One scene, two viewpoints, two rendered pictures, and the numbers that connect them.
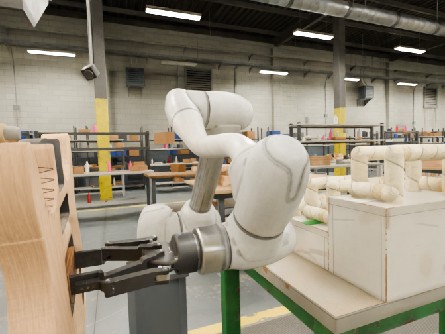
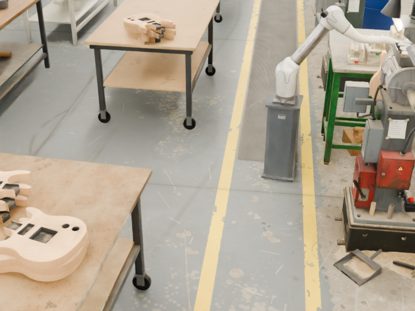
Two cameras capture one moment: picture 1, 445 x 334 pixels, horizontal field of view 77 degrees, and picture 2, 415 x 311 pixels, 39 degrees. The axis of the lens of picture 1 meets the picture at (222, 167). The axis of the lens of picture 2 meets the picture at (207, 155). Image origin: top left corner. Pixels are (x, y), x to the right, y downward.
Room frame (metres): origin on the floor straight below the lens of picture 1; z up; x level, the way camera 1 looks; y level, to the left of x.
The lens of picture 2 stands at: (-0.26, 4.53, 2.76)
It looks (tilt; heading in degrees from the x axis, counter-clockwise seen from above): 30 degrees down; 298
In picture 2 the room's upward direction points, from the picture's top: straight up
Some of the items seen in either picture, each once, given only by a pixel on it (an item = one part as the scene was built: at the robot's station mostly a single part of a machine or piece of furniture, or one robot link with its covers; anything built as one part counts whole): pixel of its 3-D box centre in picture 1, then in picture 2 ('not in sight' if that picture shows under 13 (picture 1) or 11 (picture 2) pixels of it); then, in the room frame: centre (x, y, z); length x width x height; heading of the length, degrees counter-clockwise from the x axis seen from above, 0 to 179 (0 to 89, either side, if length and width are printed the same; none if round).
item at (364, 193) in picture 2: not in sight; (360, 190); (0.43, 0.99, 0.47); 0.12 x 0.03 x 0.18; 21
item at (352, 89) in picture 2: not in sight; (359, 105); (0.58, 0.74, 0.99); 0.24 x 0.21 x 0.26; 111
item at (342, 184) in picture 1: (359, 184); not in sight; (0.71, -0.35, 1.12); 0.20 x 0.03 x 0.03; 110
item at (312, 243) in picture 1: (347, 234); (375, 54); (0.75, -0.33, 0.98); 0.27 x 0.16 x 0.09; 111
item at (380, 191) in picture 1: (371, 190); not in sight; (0.56, -0.30, 1.12); 0.11 x 0.03 x 0.03; 21
